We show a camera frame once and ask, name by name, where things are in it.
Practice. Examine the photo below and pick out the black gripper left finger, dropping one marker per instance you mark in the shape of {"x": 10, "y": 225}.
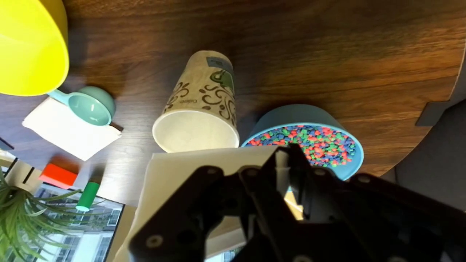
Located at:
{"x": 179, "y": 229}

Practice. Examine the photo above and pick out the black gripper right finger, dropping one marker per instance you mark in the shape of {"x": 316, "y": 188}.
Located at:
{"x": 348, "y": 221}

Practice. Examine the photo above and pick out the white paper towel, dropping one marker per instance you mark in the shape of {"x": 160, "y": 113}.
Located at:
{"x": 166, "y": 172}

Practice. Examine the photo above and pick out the patterned paper cup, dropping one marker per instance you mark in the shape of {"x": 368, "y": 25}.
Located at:
{"x": 200, "y": 113}

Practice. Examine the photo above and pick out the teal measuring cup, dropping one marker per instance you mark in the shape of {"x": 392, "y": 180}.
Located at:
{"x": 90, "y": 104}

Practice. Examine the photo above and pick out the blue bowl of colourful cereal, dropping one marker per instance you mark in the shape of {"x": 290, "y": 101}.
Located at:
{"x": 323, "y": 140}

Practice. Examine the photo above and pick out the green block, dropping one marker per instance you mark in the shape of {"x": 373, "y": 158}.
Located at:
{"x": 87, "y": 197}

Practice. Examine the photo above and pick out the dark grey sofa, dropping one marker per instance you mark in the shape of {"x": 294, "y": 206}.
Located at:
{"x": 435, "y": 168}

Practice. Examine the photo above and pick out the potted green plant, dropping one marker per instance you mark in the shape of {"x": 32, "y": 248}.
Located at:
{"x": 28, "y": 223}

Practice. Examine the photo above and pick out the round wooden table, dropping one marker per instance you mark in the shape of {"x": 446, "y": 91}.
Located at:
{"x": 374, "y": 65}

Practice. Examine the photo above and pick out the folded white napkin stack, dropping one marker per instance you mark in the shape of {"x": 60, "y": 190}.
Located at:
{"x": 57, "y": 124}

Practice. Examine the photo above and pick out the yellow plastic bowl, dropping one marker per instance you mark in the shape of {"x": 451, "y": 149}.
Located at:
{"x": 34, "y": 47}

